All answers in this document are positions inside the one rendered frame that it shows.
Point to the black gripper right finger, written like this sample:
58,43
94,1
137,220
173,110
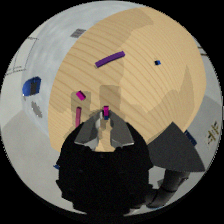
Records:
124,135

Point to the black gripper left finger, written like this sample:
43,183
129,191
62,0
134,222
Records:
86,134

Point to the purple rod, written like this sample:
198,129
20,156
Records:
110,58

